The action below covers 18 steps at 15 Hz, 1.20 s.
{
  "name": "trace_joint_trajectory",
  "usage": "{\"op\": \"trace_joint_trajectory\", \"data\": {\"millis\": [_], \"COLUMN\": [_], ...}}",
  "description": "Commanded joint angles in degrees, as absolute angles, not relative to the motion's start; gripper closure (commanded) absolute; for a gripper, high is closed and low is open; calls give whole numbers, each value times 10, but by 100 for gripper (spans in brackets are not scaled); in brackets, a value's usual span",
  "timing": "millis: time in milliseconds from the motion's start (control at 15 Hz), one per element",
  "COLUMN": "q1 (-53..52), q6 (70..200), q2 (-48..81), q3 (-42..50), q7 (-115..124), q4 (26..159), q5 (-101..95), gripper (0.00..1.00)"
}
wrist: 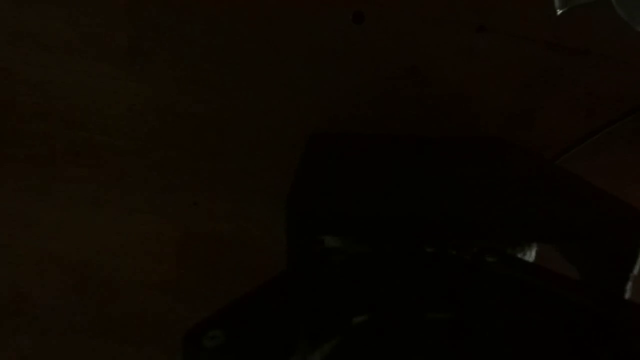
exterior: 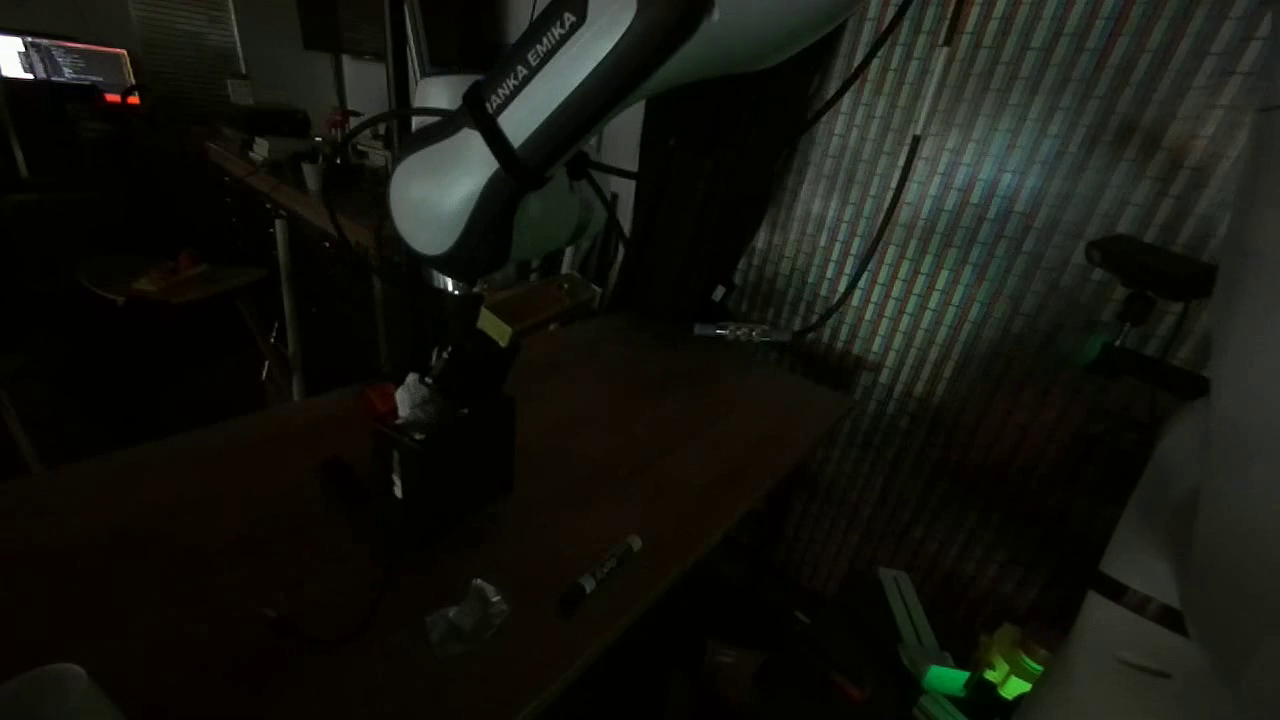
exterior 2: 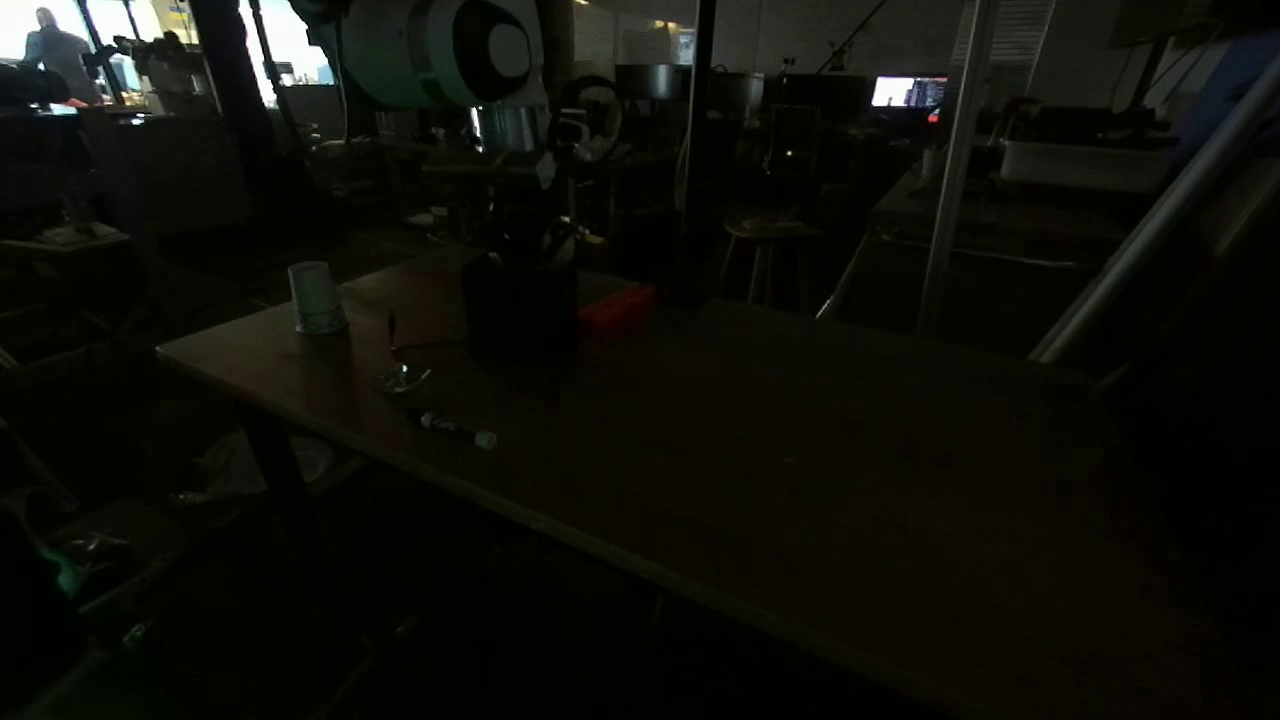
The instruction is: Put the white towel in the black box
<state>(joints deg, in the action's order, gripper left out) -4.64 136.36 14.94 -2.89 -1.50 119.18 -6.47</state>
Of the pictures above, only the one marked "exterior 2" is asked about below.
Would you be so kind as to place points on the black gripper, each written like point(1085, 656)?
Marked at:
point(532, 186)

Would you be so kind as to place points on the black mesh box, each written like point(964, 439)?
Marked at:
point(523, 307)

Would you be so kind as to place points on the red stapler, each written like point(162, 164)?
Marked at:
point(618, 307)

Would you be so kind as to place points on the crumpled clear plastic wrapper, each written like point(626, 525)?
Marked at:
point(406, 379)

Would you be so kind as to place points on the round wooden stool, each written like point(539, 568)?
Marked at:
point(769, 234)

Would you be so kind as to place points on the white paper cup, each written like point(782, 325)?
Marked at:
point(316, 298)

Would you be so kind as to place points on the lit monitor screen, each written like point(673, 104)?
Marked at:
point(911, 90)

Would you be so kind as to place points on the vertical white metal pole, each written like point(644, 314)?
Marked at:
point(953, 173)

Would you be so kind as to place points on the person in background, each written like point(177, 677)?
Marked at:
point(61, 47)

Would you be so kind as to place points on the diagonal grey metal pole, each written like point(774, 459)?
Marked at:
point(1146, 227)

